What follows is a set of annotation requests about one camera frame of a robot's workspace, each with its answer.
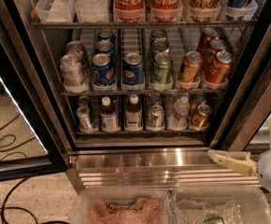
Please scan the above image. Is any green soda can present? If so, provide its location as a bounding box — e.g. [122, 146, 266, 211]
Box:
[150, 52, 172, 85]
[150, 40, 170, 60]
[150, 29, 167, 45]

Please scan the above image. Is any clear plastic bin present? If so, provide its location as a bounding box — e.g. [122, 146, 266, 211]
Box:
[74, 187, 173, 224]
[173, 186, 271, 224]

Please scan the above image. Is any blue pepsi can centre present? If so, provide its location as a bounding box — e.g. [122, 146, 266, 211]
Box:
[122, 52, 144, 86]

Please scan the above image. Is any red coke can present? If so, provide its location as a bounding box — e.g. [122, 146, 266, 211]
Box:
[196, 28, 220, 53]
[206, 51, 233, 84]
[202, 39, 227, 75]

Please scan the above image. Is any rear silver slim can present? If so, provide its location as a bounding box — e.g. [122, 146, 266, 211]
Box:
[77, 95, 91, 107]

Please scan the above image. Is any rear white soda can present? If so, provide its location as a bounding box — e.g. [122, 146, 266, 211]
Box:
[66, 41, 88, 65]

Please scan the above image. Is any front blue pepsi can left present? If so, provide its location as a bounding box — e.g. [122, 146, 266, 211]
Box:
[92, 53, 115, 86]

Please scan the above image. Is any rear green soda can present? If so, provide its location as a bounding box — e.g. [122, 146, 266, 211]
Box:
[150, 29, 167, 45]

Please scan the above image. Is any right brown tea bottle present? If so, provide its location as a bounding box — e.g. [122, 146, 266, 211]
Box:
[125, 94, 142, 132]

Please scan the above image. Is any front silver slim can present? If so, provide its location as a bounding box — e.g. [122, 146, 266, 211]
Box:
[76, 105, 94, 130]

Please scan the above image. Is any black floor cable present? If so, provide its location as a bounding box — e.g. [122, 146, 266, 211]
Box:
[0, 91, 71, 224]

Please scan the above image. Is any right closed fridge door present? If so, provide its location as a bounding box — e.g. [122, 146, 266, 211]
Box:
[222, 37, 271, 156]

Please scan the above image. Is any left clear plastic bin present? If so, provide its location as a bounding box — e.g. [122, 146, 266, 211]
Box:
[74, 187, 173, 224]

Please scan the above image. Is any rear green can bottom shelf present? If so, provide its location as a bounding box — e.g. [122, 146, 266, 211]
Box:
[148, 93, 162, 107]

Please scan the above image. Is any left coca-cola bottle top shelf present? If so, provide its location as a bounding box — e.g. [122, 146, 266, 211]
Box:
[115, 0, 144, 22]

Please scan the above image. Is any right clear plastic bin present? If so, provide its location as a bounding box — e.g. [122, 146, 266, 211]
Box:
[173, 186, 271, 224]

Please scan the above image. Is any green can in bin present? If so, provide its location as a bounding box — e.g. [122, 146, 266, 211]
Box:
[203, 217, 225, 224]

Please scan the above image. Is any front green soda can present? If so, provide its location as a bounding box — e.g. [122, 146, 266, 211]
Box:
[150, 52, 172, 85]

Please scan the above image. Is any stainless steel fridge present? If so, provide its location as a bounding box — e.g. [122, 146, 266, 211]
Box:
[3, 0, 271, 189]

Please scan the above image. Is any left brown tea bottle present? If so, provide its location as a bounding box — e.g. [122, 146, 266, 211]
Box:
[100, 96, 119, 133]

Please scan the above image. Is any right coca-cola bottle top shelf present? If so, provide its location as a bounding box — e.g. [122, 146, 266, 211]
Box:
[150, 0, 178, 21]

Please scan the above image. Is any brown tea bottle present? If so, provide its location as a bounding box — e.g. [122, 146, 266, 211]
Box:
[125, 94, 142, 132]
[100, 96, 119, 133]

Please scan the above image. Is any front white soda can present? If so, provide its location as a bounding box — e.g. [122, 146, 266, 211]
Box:
[60, 54, 85, 87]

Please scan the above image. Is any middle blue pepsi can left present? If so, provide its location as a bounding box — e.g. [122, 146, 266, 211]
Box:
[95, 40, 115, 57]

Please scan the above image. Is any open glass fridge door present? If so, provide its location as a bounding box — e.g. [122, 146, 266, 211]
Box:
[0, 0, 67, 181]

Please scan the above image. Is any clear water bottle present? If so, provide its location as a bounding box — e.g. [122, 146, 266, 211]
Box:
[168, 96, 190, 131]

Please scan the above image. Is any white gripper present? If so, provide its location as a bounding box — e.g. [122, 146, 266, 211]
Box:
[207, 118, 271, 193]

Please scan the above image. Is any front green can bottom shelf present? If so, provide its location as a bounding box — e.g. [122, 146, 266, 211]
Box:
[148, 105, 164, 131]

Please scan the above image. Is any white clear container top shelf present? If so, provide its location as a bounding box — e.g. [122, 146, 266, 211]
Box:
[75, 0, 108, 22]

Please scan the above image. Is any coca-cola bottle shelf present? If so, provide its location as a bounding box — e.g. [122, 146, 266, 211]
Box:
[115, 0, 144, 22]
[150, 0, 178, 21]

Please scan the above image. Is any gold bottle top shelf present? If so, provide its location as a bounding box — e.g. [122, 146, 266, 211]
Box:
[188, 0, 218, 21]

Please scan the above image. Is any front gold can bottom shelf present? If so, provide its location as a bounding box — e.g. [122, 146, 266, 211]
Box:
[191, 104, 211, 128]

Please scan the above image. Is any white soda can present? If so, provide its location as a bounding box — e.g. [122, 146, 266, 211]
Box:
[60, 54, 85, 87]
[66, 41, 88, 65]

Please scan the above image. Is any middle green soda can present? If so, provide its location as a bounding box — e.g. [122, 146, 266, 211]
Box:
[150, 40, 170, 60]

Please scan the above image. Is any rear blue pepsi can left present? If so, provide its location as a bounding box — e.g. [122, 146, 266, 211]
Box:
[96, 29, 116, 44]

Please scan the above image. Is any rear gold can bottom shelf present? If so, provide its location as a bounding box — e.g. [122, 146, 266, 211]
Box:
[189, 93, 207, 113]

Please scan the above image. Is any green can shelf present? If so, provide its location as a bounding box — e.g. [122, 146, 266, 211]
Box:
[148, 105, 164, 131]
[148, 93, 162, 107]

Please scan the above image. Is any gold soda can middle shelf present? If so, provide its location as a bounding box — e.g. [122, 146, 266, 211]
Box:
[178, 51, 204, 83]

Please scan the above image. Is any empty clear tray top shelf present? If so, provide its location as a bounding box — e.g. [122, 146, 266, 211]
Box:
[36, 0, 76, 23]

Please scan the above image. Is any blue pepsi can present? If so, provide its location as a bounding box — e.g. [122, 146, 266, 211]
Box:
[92, 53, 115, 86]
[122, 52, 144, 86]
[95, 40, 115, 57]
[96, 29, 116, 44]

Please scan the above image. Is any silver slim can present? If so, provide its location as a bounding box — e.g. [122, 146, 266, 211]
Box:
[77, 95, 91, 107]
[76, 105, 94, 130]

